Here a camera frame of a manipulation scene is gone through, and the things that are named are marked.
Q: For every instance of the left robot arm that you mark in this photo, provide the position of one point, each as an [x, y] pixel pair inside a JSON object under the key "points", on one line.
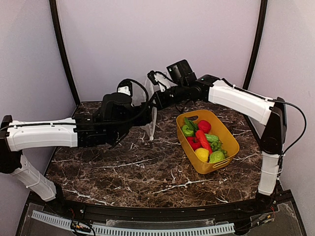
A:
{"points": [[109, 124]]}

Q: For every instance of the red carrot with leaves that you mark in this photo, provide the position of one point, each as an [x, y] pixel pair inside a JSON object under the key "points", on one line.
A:
{"points": [[200, 135]]}

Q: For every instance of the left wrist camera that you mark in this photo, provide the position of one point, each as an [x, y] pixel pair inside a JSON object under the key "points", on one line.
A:
{"points": [[136, 90]]}

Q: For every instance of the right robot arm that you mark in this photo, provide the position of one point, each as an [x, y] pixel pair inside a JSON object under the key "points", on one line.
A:
{"points": [[182, 84]]}

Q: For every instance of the polka dot zip bag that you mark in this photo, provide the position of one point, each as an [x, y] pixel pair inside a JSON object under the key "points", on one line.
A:
{"points": [[151, 127]]}

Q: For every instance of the green pear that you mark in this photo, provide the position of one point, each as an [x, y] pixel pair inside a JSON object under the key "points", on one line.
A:
{"points": [[216, 156]]}

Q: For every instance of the right black frame post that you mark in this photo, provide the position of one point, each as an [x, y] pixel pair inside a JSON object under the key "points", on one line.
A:
{"points": [[256, 43]]}

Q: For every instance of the black front rail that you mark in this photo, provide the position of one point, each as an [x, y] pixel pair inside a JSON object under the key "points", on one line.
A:
{"points": [[100, 213]]}

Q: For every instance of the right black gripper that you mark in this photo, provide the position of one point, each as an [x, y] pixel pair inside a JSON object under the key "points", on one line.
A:
{"points": [[161, 103]]}

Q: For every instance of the white slotted cable duct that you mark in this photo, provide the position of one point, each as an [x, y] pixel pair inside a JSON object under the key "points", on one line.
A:
{"points": [[136, 228]]}

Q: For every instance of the yellow plastic basket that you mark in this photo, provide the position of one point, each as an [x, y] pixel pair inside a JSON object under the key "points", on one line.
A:
{"points": [[229, 143]]}

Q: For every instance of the black frame post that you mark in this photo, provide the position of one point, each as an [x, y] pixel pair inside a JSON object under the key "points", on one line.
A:
{"points": [[256, 43], [62, 51]]}

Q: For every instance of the yellow lemon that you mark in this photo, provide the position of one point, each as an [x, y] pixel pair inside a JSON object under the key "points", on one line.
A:
{"points": [[202, 154]]}

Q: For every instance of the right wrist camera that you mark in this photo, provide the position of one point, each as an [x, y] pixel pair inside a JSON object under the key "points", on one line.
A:
{"points": [[159, 79]]}

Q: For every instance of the green grape bunch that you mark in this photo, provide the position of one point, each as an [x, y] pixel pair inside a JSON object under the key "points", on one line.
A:
{"points": [[216, 146]]}

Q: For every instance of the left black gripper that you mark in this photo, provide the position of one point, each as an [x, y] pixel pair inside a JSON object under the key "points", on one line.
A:
{"points": [[144, 114]]}

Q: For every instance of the left black frame post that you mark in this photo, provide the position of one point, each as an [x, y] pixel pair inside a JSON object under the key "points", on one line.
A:
{"points": [[62, 51]]}

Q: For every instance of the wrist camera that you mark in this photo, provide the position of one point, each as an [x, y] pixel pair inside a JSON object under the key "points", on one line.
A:
{"points": [[136, 90], [159, 79]]}

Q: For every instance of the green bitter cucumber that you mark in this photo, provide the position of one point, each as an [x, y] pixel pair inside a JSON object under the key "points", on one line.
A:
{"points": [[211, 138]]}

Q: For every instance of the red tomato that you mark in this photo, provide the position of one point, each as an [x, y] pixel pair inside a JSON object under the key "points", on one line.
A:
{"points": [[194, 143]]}

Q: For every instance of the green apple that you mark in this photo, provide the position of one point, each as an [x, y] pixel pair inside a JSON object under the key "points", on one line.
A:
{"points": [[187, 131]]}

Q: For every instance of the red apple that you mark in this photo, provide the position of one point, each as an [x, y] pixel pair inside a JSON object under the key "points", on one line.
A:
{"points": [[204, 126]]}

